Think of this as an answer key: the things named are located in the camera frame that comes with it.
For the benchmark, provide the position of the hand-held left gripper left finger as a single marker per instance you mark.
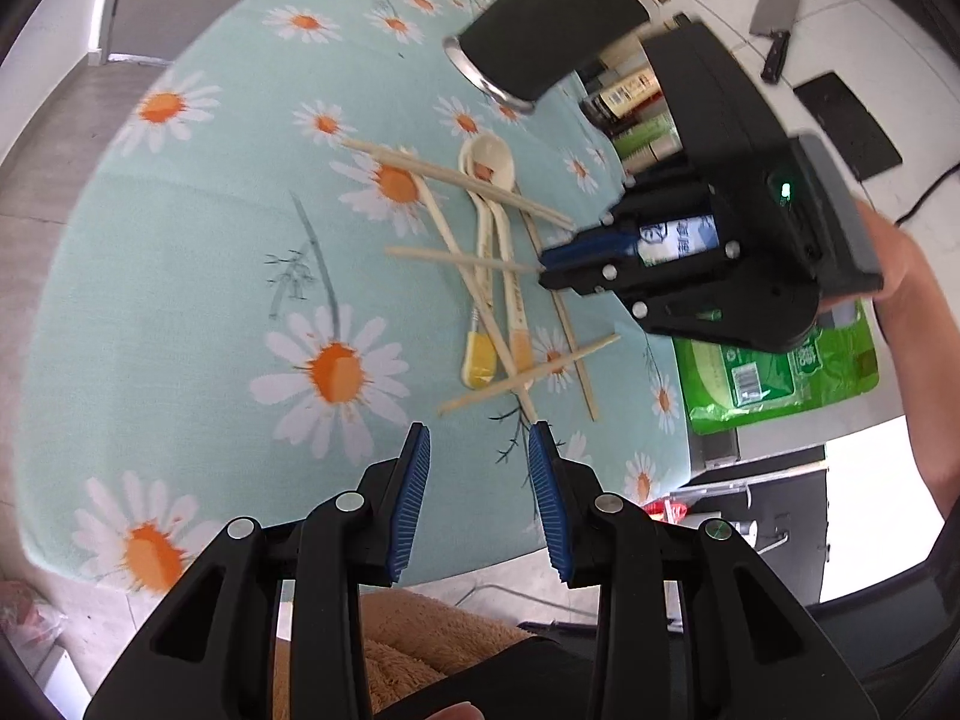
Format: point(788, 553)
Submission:
point(409, 510)

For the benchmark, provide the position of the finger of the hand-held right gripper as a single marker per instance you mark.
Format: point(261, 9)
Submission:
point(577, 281)
point(585, 245)

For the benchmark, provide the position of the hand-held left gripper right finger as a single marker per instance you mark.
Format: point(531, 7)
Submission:
point(547, 510)

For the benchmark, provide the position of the black utensil holder cup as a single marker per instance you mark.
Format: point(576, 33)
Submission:
point(555, 22)

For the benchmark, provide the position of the person's right forearm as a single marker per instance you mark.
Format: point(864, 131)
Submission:
point(926, 427)

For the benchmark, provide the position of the person's right hand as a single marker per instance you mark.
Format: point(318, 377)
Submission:
point(896, 262)

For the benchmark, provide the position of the person's left hand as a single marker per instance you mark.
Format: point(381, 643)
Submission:
point(439, 712)

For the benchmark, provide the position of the blue white labelled bottle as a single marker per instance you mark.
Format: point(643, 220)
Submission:
point(675, 240)

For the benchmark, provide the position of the black rectangular pad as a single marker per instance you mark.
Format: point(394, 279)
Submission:
point(847, 127)

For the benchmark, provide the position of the green label bottle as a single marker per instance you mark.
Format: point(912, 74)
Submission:
point(649, 139)

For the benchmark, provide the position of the red white packet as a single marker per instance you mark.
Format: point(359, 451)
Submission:
point(675, 511)

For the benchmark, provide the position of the brown plush cushion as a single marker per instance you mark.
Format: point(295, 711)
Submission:
point(420, 637)

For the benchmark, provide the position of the dark soy sauce bottle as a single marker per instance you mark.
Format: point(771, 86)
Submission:
point(626, 94)

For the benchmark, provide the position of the dark clothing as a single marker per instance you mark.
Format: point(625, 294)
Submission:
point(525, 679)

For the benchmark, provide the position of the green plastic packet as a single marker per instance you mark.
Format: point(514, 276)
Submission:
point(750, 390)

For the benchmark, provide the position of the daisy print tablecloth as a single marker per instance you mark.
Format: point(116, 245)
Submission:
point(187, 277)

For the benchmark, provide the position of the pink plastic bag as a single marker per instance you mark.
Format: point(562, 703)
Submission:
point(30, 615)

